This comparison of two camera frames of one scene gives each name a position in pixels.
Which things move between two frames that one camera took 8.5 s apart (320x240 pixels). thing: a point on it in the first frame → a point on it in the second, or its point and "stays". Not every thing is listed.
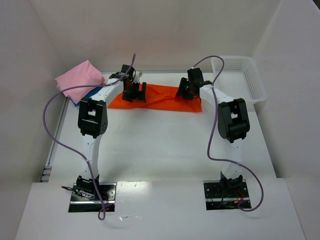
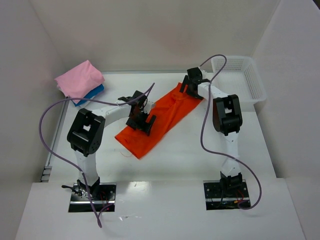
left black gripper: (133, 90) → (141, 122)
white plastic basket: (240, 79) stays
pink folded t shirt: (84, 74) stays
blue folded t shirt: (93, 91) stays
